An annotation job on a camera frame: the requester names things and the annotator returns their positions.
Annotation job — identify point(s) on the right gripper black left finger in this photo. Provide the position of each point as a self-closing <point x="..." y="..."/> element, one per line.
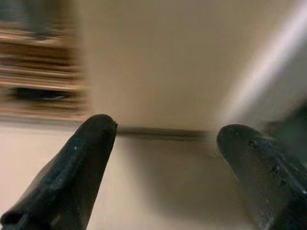
<point x="67" y="172"/>

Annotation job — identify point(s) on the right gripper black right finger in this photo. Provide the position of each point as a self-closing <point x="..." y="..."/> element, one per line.
<point x="263" y="172"/>

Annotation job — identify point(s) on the wooden wine rack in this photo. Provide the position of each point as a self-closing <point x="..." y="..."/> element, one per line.
<point x="36" y="60"/>

